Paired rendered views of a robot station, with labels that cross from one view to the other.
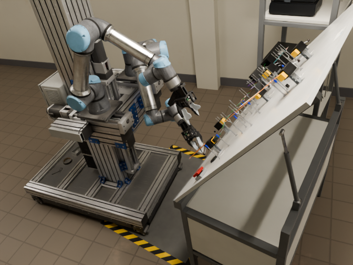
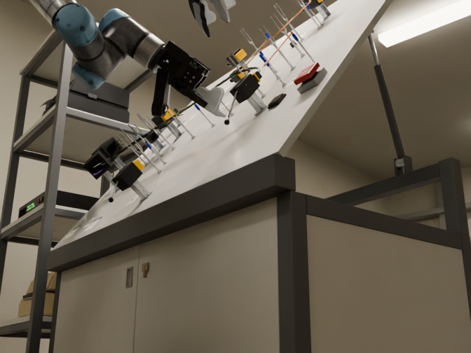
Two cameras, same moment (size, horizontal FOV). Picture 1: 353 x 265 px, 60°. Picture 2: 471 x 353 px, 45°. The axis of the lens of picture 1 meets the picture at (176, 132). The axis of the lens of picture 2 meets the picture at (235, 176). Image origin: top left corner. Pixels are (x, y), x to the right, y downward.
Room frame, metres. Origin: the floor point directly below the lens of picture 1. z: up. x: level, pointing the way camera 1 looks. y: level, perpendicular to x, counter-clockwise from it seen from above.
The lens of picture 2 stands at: (0.96, 1.06, 0.47)
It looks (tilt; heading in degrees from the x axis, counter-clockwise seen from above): 19 degrees up; 284
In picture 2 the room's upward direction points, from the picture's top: straight up
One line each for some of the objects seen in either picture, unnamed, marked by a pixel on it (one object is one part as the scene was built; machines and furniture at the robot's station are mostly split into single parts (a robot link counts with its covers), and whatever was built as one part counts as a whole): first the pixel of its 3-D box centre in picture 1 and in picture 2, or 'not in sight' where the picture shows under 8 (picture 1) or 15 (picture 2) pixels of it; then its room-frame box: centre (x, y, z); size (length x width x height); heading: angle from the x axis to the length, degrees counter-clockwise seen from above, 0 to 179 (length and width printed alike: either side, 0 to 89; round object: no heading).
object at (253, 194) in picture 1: (268, 182); (231, 327); (1.37, -0.56, 0.60); 1.17 x 0.58 x 0.40; 141
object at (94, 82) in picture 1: (91, 87); not in sight; (1.74, 0.48, 1.33); 0.13 x 0.12 x 0.14; 155
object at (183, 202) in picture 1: (224, 143); (135, 230); (1.57, -0.31, 0.83); 1.18 x 0.05 x 0.06; 141
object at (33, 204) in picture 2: (290, 56); (71, 213); (2.16, -0.97, 1.09); 0.35 x 0.33 x 0.07; 141
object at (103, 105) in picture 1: (97, 101); not in sight; (1.75, 0.48, 1.21); 0.15 x 0.15 x 0.10
